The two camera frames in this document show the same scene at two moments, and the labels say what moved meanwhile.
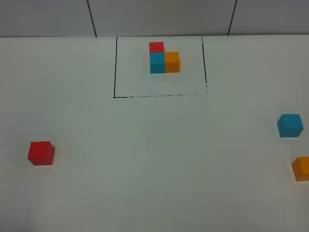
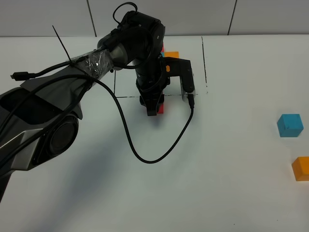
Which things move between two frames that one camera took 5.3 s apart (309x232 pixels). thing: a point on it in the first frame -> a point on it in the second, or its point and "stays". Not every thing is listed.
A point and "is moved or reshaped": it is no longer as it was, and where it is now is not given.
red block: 41,153 is moved or reshaped
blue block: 290,125 stays
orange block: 300,167 stays
